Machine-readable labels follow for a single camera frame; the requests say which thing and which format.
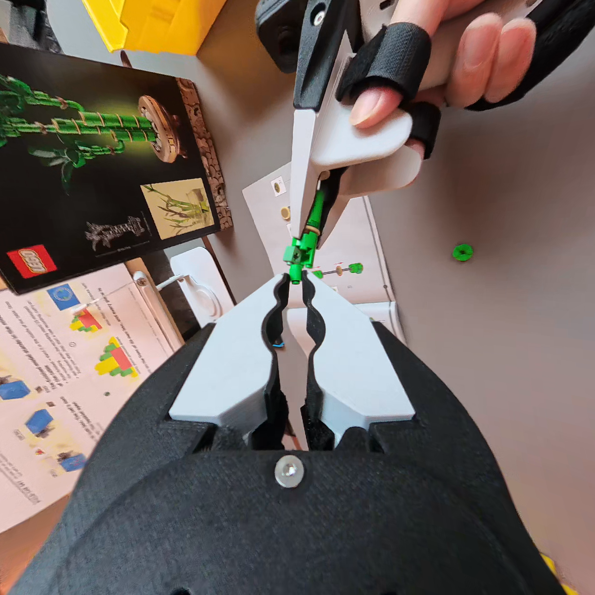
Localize grey desk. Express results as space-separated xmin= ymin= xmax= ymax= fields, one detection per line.
xmin=46 ymin=0 xmax=595 ymax=577

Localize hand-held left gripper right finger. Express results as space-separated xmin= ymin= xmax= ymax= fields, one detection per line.
xmin=300 ymin=271 xmax=416 ymax=452

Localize open instruction booklet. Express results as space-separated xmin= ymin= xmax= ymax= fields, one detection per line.
xmin=242 ymin=163 xmax=406 ymax=345

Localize yellow plastic piece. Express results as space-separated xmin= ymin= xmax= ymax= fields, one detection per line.
xmin=539 ymin=553 xmax=570 ymax=595

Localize black brick set box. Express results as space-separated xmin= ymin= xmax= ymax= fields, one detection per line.
xmin=0 ymin=43 xmax=233 ymax=296

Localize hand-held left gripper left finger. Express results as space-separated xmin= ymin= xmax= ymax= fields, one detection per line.
xmin=169 ymin=273 xmax=291 ymax=451

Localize printed paper leaflet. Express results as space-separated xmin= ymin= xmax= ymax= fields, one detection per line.
xmin=0 ymin=265 xmax=187 ymax=533

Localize white plastic holder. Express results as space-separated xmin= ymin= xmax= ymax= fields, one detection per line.
xmin=170 ymin=246 xmax=235 ymax=328

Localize dark grey object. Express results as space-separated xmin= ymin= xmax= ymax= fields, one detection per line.
xmin=0 ymin=0 xmax=63 ymax=54

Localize green brick bamboo stalk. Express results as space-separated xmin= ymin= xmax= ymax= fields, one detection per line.
xmin=283 ymin=188 xmax=326 ymax=285

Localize yellow box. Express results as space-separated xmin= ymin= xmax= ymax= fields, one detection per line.
xmin=81 ymin=0 xmax=228 ymax=56

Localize pale strip with screw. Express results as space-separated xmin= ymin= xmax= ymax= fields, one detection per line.
xmin=126 ymin=258 xmax=184 ymax=354

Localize person's right hand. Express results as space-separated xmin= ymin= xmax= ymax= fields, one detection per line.
xmin=349 ymin=0 xmax=540 ymax=161

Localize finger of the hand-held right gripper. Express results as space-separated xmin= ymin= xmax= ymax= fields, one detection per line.
xmin=315 ymin=167 xmax=348 ymax=249
xmin=288 ymin=108 xmax=332 ymax=239

